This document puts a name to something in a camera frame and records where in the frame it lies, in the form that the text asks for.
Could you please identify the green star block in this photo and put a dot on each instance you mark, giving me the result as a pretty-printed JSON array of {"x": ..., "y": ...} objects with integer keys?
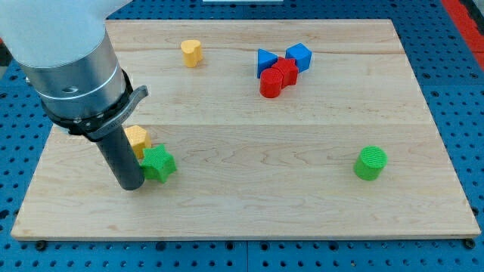
[{"x": 158, "y": 164}]

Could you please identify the green cylinder block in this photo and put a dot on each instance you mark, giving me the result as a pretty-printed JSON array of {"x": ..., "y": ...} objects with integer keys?
[{"x": 370, "y": 163}]

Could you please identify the red cylinder block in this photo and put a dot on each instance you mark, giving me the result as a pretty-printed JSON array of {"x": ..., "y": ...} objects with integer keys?
[{"x": 270, "y": 83}]

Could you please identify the blue cube block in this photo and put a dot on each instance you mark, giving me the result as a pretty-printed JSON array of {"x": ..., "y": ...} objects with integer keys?
[{"x": 301, "y": 54}]

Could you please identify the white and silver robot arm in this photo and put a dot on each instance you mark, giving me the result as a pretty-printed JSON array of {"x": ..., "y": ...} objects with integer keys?
[{"x": 65, "y": 52}]

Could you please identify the yellow hexagon block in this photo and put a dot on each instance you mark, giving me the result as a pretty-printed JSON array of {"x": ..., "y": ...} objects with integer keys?
[{"x": 139, "y": 139}]

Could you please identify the light wooden board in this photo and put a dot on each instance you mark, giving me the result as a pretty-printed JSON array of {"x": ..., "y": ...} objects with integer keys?
[{"x": 257, "y": 168}]

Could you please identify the red star block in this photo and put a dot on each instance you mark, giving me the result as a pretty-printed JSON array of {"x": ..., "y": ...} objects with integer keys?
[{"x": 289, "y": 70}]

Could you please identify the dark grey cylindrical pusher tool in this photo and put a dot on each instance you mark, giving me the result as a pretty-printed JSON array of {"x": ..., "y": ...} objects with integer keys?
[{"x": 119, "y": 155}]

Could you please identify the blue triangle block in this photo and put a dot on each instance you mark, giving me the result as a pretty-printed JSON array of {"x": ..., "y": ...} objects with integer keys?
[{"x": 265, "y": 60}]

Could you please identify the yellow heart block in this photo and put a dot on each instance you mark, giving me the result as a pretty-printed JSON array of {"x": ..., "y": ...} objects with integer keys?
[{"x": 192, "y": 52}]

